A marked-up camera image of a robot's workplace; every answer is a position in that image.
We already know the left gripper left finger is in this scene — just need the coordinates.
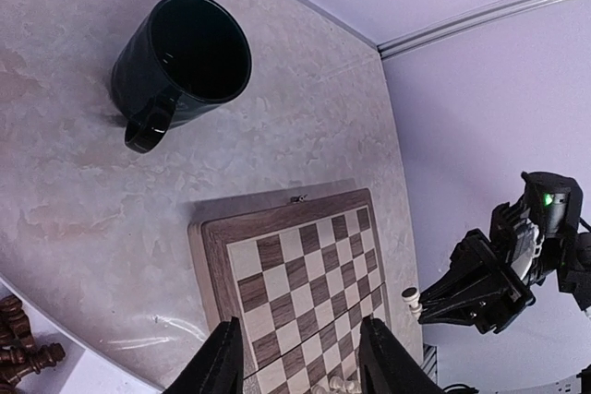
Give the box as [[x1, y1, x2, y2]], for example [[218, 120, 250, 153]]
[[163, 316, 244, 394]]

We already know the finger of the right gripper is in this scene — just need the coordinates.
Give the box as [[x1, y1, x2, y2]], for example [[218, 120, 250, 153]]
[[419, 250, 489, 304], [418, 300, 497, 334]]

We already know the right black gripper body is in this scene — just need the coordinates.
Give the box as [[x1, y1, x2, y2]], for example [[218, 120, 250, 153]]
[[453, 203, 538, 334]]

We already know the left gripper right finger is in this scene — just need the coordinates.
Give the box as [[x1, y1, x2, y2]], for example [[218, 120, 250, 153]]
[[358, 316, 444, 394]]

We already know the white chess pawn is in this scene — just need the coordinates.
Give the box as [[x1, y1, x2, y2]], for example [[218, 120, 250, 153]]
[[329, 376, 356, 394], [402, 287, 423, 319]]

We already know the wooden chess board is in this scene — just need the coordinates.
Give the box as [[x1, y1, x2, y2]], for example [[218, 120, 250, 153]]
[[187, 189, 390, 393]]

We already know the white plastic tray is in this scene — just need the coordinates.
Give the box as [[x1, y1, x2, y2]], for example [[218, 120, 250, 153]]
[[1, 277, 163, 393]]

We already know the dark chess pieces pile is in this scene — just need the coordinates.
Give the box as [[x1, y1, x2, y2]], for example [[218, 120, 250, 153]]
[[1, 294, 66, 393]]

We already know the dark green cup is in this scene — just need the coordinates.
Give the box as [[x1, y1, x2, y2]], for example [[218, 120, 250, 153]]
[[110, 0, 252, 153]]

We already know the right aluminium frame post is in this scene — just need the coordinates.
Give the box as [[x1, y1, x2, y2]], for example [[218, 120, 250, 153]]
[[377, 0, 569, 61]]

